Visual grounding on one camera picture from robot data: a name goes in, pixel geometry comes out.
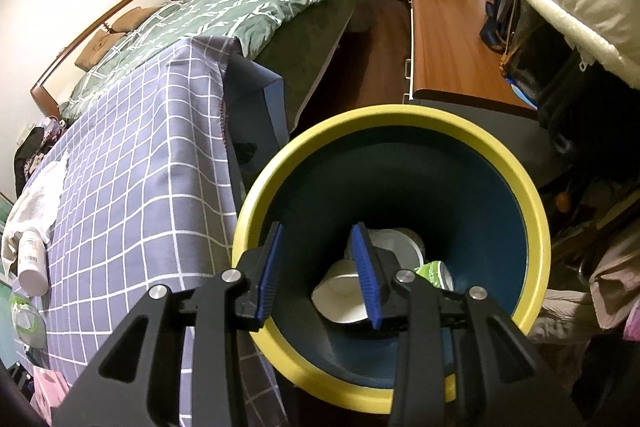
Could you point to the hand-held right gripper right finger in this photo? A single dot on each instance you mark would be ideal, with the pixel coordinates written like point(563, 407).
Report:
point(365, 277)

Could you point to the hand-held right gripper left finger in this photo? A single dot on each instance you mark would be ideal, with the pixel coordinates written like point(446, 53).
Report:
point(267, 277)

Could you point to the white paper cup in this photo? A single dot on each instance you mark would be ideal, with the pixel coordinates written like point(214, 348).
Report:
point(337, 294)

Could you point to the large printed paper tub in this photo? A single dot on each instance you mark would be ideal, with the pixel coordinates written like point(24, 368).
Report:
point(400, 247)

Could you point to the green tissue pack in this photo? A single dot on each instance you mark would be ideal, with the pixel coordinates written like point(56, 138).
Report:
point(435, 274)

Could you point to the yellow-rimmed blue trash bin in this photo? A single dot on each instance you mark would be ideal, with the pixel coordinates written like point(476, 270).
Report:
point(400, 177)

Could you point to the blue checked tablecloth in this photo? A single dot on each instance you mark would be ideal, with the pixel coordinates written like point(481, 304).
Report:
point(140, 187)

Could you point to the white bottle with green label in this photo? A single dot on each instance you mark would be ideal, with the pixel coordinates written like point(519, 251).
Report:
point(32, 264)

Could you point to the wooden bed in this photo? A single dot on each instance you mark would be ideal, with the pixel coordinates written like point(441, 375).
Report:
point(325, 37)

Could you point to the white foam net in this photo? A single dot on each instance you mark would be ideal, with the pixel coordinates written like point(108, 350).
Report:
point(35, 202)

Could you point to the green-edged plastic packet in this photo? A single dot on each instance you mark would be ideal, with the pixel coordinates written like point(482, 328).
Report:
point(25, 322)

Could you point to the beige crumpled cloth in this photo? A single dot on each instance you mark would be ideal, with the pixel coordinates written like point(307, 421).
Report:
point(615, 287)

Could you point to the wooden dresser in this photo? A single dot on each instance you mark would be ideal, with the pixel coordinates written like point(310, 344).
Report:
point(450, 37)

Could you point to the dark clothes pile on nightstand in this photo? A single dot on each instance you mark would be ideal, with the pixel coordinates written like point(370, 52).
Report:
point(30, 147)

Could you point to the green checked duvet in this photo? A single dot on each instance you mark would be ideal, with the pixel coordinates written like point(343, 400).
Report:
point(225, 7)

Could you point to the black bag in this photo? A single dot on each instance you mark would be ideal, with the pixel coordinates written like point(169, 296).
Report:
point(550, 72)

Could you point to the blue bag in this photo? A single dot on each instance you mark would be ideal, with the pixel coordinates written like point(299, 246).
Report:
point(495, 29)

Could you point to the brown pillow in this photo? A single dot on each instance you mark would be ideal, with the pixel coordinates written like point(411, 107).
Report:
point(97, 49)
point(132, 18)

